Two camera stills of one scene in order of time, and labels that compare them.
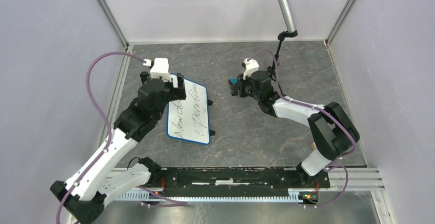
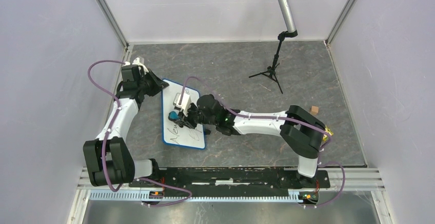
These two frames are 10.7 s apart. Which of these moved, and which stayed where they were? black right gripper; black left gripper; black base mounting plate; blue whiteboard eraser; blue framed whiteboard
Moved: blue whiteboard eraser; black left gripper; black right gripper; blue framed whiteboard
Stayed: black base mounting plate
